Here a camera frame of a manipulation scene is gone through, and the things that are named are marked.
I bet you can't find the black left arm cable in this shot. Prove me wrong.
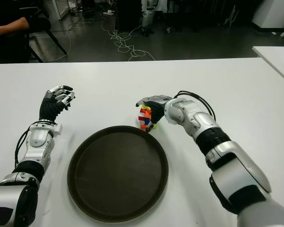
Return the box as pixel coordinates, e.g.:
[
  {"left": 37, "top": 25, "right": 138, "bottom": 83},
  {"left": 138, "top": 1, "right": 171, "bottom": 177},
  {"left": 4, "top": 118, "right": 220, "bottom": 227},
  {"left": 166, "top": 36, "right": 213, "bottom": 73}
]
[{"left": 14, "top": 120, "right": 57, "bottom": 166}]

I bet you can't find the thin white floor cable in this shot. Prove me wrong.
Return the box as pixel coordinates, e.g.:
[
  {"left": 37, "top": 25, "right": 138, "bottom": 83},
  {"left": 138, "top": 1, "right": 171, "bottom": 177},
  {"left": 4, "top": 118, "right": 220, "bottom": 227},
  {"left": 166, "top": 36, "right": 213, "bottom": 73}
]
[{"left": 49, "top": 14, "right": 105, "bottom": 61}]

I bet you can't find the person's bare forearm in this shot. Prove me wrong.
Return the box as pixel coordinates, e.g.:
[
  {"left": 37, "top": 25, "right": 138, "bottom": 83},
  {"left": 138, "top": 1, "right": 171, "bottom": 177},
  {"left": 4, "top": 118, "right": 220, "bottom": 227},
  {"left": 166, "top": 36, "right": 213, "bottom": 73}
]
[{"left": 0, "top": 16, "right": 30, "bottom": 37}]

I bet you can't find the black chair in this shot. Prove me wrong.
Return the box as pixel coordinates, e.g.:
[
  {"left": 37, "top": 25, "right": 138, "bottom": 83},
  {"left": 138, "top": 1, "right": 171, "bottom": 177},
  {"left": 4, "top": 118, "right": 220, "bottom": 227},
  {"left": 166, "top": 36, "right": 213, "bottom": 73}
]
[{"left": 26, "top": 9, "right": 68, "bottom": 63}]

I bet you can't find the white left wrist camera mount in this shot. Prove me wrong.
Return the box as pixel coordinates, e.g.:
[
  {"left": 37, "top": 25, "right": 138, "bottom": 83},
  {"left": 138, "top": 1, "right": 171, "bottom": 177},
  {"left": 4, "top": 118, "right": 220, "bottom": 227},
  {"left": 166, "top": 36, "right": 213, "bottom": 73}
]
[{"left": 52, "top": 124, "right": 63, "bottom": 136}]

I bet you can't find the tangled white floor cable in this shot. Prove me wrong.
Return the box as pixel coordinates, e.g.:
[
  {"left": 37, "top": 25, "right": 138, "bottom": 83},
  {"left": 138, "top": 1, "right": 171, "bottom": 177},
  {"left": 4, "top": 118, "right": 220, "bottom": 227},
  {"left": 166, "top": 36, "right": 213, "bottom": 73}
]
[{"left": 100, "top": 14, "right": 157, "bottom": 62}]

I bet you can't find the seated person black shirt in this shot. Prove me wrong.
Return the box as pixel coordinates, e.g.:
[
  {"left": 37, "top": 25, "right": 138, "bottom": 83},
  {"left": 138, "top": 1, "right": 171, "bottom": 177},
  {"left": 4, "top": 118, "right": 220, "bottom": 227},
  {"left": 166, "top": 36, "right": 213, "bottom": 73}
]
[{"left": 0, "top": 0, "right": 30, "bottom": 69}]

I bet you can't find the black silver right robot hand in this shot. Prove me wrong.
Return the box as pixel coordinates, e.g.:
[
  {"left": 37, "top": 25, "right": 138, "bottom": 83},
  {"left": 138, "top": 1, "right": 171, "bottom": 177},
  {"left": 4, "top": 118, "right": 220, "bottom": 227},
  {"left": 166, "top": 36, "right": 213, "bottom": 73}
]
[{"left": 135, "top": 95, "right": 173, "bottom": 133}]

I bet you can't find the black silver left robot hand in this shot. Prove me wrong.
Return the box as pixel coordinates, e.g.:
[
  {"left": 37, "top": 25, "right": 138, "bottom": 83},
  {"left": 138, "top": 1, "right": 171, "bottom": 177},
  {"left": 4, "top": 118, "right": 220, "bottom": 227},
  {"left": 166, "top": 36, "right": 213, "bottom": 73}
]
[{"left": 39, "top": 84, "right": 77, "bottom": 123}]

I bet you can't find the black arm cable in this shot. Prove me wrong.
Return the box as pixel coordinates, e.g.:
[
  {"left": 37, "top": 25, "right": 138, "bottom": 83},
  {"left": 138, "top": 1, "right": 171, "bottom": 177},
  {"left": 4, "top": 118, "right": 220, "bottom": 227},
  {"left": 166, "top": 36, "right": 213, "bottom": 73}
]
[
  {"left": 14, "top": 120, "right": 57, "bottom": 166},
  {"left": 172, "top": 90, "right": 216, "bottom": 119}
]

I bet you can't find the folded metal stand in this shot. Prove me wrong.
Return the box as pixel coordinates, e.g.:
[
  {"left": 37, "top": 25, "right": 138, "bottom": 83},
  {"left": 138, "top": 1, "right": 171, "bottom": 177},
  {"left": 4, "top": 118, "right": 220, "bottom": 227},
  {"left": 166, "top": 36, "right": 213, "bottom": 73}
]
[{"left": 223, "top": 4, "right": 239, "bottom": 26}]

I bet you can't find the white cabinet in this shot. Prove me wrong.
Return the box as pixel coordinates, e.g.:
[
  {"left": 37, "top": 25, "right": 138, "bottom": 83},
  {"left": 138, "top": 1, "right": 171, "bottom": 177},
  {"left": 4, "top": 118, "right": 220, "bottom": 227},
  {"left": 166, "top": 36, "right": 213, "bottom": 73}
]
[{"left": 43, "top": 0, "right": 71, "bottom": 21}]

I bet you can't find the black cabinet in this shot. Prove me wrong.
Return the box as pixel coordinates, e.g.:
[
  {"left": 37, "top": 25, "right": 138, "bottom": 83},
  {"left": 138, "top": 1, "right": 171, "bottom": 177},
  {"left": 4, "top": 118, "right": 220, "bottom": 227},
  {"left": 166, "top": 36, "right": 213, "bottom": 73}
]
[{"left": 115, "top": 0, "right": 142, "bottom": 33}]

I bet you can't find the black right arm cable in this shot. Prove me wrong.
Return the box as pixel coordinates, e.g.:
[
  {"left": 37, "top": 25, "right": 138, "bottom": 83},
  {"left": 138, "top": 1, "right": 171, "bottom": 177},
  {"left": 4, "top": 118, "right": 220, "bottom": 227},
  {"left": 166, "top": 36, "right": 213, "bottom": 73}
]
[{"left": 172, "top": 90, "right": 216, "bottom": 119}]

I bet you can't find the round dark brown plate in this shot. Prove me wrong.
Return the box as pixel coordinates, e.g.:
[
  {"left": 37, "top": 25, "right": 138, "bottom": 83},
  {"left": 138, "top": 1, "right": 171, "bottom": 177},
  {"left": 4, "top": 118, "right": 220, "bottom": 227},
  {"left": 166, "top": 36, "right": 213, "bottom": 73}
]
[{"left": 67, "top": 125, "right": 169, "bottom": 223}]

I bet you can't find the multicoloured Rubik's cube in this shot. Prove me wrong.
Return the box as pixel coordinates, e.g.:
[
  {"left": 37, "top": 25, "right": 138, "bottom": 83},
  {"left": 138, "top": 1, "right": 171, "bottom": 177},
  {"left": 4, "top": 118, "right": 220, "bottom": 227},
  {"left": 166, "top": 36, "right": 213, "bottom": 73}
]
[{"left": 136, "top": 105, "right": 158, "bottom": 131}]

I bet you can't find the white side table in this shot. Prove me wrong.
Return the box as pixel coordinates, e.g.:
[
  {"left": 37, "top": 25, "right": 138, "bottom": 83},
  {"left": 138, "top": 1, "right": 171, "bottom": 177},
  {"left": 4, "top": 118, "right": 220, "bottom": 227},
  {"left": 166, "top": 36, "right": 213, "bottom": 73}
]
[{"left": 252, "top": 46, "right": 284, "bottom": 87}]

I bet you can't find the white machine housing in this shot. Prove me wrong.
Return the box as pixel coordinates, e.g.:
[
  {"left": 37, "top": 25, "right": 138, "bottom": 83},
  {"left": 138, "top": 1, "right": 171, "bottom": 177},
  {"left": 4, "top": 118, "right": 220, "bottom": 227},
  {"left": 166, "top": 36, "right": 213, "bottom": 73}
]
[{"left": 251, "top": 0, "right": 284, "bottom": 31}]

